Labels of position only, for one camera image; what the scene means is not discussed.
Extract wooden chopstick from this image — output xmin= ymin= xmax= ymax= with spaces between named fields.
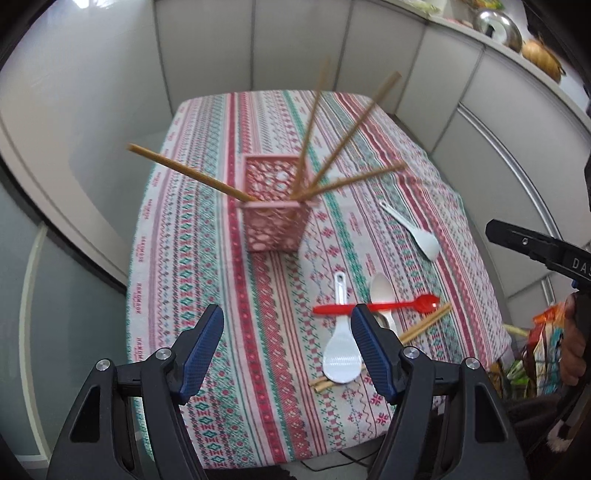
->
xmin=313 ymin=307 xmax=454 ymax=394
xmin=291 ymin=57 xmax=331 ymax=199
xmin=305 ymin=71 xmax=402 ymax=193
xmin=307 ymin=302 xmax=453 ymax=387
xmin=127 ymin=144 xmax=256 ymax=202
xmin=294 ymin=162 xmax=407 ymax=202

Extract small white rice paddle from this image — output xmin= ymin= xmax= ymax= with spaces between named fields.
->
xmin=321 ymin=271 xmax=364 ymax=385

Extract red plastic spoon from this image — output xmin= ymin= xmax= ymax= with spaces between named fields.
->
xmin=311 ymin=294 xmax=440 ymax=316

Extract pink perforated utensil holder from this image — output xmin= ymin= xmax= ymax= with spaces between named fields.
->
xmin=240 ymin=153 xmax=315 ymax=253

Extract white kitchen cabinets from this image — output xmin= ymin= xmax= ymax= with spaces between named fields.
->
xmin=152 ymin=1 xmax=590 ymax=298

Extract person's right hand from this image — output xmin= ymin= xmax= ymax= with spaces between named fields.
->
xmin=560 ymin=294 xmax=586 ymax=386

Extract red plastic bag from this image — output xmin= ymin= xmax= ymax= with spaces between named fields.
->
xmin=533 ymin=302 xmax=566 ymax=341

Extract patterned striped tablecloth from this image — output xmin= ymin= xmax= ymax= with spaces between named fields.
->
xmin=127 ymin=109 xmax=511 ymax=469

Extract steel pot lid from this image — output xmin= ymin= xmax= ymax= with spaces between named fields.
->
xmin=473 ymin=8 xmax=523 ymax=53

